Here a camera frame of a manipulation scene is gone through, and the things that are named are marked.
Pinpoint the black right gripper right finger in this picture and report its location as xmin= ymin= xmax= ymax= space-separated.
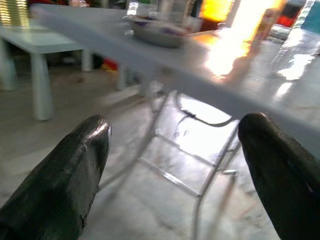
xmin=237 ymin=112 xmax=320 ymax=240

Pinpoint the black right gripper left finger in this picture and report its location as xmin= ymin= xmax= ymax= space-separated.
xmin=0 ymin=114 xmax=113 ymax=240

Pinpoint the yellow and red plush toy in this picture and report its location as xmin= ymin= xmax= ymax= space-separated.
xmin=101 ymin=57 xmax=119 ymax=73

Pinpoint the white plastic kids table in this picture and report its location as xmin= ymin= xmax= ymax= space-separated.
xmin=0 ymin=24 xmax=94 ymax=121

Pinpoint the orange carton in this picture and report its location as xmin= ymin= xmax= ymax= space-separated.
xmin=258 ymin=7 xmax=280 ymax=42

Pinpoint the grey folding table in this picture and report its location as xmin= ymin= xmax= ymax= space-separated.
xmin=29 ymin=3 xmax=320 ymax=240

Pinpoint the yellow ribbed object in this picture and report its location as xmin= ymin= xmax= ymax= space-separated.
xmin=0 ymin=0 xmax=30 ymax=27

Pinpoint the grey bowl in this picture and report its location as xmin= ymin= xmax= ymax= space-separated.
xmin=122 ymin=14 xmax=190 ymax=49

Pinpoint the clear glass jar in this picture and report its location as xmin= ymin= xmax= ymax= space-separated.
xmin=159 ymin=0 xmax=197 ymax=27

